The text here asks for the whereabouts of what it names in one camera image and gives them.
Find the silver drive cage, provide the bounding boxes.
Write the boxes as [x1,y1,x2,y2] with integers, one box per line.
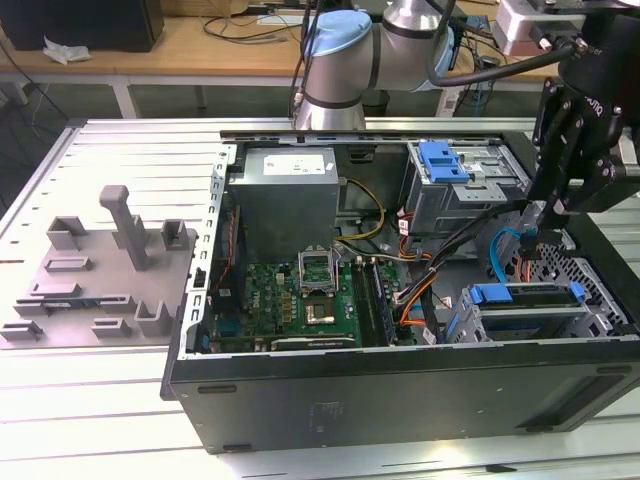
[402,139,539,251]

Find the hard disk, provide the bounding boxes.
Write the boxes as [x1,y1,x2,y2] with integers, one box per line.
[446,281,586,344]

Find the metal socket cover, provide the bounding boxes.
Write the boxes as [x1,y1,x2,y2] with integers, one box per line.
[296,243,337,297]

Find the black waste bin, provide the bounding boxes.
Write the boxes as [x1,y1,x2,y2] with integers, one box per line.
[362,89,391,119]

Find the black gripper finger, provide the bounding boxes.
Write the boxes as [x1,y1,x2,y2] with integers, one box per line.
[549,154,630,229]
[528,78,587,231]

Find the green motherboard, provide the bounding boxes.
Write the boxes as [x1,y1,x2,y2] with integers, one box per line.
[207,259,419,351]

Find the black wire bundle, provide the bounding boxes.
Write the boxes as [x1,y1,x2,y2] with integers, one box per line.
[418,197,531,346]

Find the silver disk bay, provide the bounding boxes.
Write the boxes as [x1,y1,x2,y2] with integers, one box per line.
[442,279,626,344]

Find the orange wire bundle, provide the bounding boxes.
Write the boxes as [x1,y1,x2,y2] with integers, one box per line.
[394,277,436,329]

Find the CPU socket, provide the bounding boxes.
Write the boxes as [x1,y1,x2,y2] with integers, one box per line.
[302,295,338,327]

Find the grey parts rack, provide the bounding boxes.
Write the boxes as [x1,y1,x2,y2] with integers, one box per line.
[0,184,200,354]

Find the black PC case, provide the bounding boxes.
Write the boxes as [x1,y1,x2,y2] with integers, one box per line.
[159,127,640,455]

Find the large black box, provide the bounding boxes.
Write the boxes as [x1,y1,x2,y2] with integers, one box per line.
[0,0,166,54]

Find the wooden desk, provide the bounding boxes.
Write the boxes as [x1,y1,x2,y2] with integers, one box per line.
[0,0,640,96]

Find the black RAM slot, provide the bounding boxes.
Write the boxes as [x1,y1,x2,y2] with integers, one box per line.
[369,257,400,346]
[351,258,381,347]

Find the multicoloured power wire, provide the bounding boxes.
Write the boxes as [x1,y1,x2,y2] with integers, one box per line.
[517,227,569,287]

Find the blue plastic drive latch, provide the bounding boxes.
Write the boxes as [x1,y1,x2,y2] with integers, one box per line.
[419,142,470,185]

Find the grey power supply unit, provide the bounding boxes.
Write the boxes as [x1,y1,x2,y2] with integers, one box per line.
[227,147,342,254]

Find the blue data wire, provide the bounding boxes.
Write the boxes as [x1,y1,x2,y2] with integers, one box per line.
[487,225,539,285]

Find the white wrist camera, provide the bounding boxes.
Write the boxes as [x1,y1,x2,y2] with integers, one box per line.
[494,0,551,56]

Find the black graphics card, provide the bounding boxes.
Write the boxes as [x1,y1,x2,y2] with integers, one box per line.
[269,335,359,352]

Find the black hanging cable with plug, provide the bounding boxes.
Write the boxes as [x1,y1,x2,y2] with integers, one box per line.
[289,0,326,117]

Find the yellow and black wire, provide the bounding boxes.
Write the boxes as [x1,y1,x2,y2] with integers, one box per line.
[335,177,387,245]

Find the blue hanging cable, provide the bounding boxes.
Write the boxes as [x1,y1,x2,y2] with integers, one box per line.
[472,74,489,119]

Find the white crumpled plastic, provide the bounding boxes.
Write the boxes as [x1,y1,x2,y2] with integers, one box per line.
[42,34,94,66]

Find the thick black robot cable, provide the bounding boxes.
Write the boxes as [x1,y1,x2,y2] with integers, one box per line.
[424,0,589,91]

